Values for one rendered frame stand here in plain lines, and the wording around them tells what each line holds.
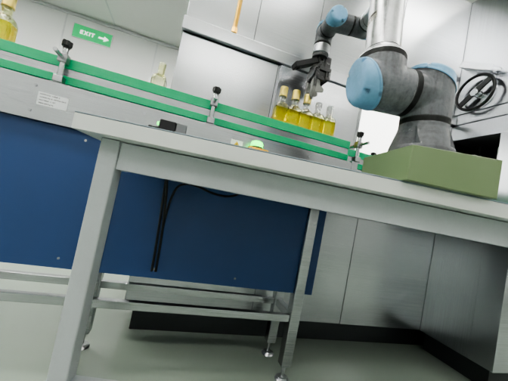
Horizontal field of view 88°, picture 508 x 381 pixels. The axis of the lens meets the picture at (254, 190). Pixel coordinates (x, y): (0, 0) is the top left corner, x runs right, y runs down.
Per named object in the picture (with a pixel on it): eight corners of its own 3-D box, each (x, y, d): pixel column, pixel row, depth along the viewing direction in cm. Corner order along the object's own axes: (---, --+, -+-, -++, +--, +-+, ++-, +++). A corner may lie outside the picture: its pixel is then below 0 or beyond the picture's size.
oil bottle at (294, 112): (288, 155, 119) (297, 109, 120) (293, 153, 113) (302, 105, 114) (277, 152, 117) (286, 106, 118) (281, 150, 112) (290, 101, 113)
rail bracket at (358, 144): (342, 165, 119) (348, 137, 119) (368, 161, 102) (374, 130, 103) (337, 163, 118) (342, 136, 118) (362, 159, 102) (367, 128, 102)
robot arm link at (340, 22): (357, 7, 106) (345, 24, 117) (332, 0, 105) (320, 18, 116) (355, 26, 106) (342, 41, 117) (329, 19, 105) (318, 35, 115)
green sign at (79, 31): (110, 48, 375) (113, 35, 376) (110, 48, 374) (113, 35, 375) (71, 35, 362) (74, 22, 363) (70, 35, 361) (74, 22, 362)
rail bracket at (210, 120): (215, 127, 94) (222, 91, 94) (217, 122, 86) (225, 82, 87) (203, 124, 92) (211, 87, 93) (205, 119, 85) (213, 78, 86)
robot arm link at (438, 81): (465, 120, 64) (472, 65, 64) (415, 109, 62) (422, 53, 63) (426, 131, 76) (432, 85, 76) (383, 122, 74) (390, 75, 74)
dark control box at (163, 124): (181, 155, 89) (187, 130, 89) (181, 151, 81) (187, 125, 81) (156, 149, 86) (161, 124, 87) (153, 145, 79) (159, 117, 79)
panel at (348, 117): (410, 174, 153) (420, 117, 155) (415, 174, 150) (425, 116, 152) (265, 134, 129) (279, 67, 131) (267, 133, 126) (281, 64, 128)
